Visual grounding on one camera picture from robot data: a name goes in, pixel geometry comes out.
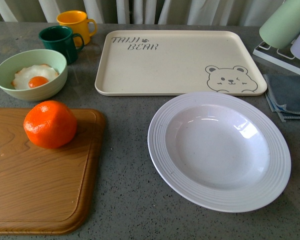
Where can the white ridged plate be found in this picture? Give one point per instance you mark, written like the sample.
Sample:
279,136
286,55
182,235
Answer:
219,152

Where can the orange fruit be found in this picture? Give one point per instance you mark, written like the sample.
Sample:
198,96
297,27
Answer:
50,124

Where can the beige bear tray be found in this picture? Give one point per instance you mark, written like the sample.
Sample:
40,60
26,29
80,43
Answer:
167,62

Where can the white pleated curtain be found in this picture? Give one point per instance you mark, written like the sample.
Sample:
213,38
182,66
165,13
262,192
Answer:
149,12

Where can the dark green mug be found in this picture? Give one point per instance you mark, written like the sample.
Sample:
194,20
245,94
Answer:
63,40

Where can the yellow mug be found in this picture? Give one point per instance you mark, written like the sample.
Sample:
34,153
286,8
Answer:
79,22

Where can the light green bowl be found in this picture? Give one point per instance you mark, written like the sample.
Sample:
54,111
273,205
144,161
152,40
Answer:
16,63

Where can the fake fried egg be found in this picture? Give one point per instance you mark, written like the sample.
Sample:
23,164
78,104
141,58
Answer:
33,76

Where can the wooden cutting board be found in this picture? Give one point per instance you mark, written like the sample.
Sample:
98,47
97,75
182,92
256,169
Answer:
47,191

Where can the grey folded cloth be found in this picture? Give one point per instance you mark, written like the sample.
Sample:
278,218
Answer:
283,95

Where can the light green cup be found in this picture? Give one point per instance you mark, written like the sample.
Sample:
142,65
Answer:
283,25

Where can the white wire cup rack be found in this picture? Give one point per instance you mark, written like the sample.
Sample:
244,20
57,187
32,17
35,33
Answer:
280,57

